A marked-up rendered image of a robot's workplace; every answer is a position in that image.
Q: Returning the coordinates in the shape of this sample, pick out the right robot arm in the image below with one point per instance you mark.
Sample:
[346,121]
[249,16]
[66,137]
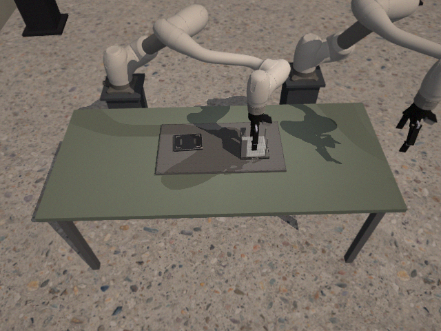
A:
[175,32]

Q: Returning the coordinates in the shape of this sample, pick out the dark grey rectangular frame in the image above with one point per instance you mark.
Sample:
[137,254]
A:
[185,142]

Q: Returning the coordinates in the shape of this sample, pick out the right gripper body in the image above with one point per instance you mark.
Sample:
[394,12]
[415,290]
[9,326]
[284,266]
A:
[255,118]

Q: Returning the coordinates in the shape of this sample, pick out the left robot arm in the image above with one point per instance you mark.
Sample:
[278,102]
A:
[373,16]

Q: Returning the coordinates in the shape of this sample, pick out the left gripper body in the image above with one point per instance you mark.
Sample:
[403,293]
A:
[418,113]

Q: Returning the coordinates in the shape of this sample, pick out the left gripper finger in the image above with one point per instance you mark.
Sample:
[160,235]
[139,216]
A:
[412,135]
[404,119]

